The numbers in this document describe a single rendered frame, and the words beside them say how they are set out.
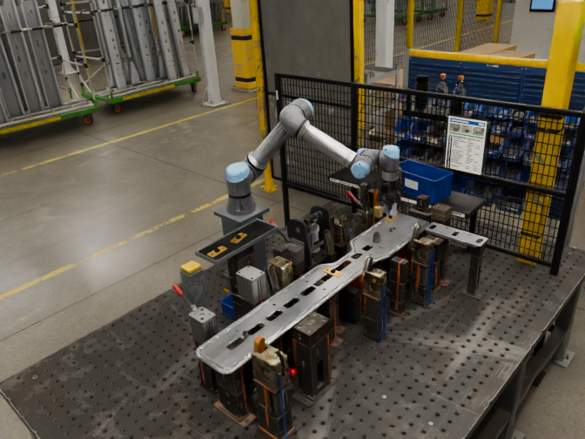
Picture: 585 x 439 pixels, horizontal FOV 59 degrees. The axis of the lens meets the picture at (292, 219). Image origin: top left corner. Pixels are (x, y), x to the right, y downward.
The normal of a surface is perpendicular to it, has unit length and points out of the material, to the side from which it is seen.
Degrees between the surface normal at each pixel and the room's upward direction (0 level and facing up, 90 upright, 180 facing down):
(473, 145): 90
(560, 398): 0
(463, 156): 90
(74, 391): 0
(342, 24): 90
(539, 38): 90
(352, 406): 0
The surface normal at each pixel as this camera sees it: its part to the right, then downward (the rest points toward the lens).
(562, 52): -0.65, 0.38
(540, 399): -0.06, -0.89
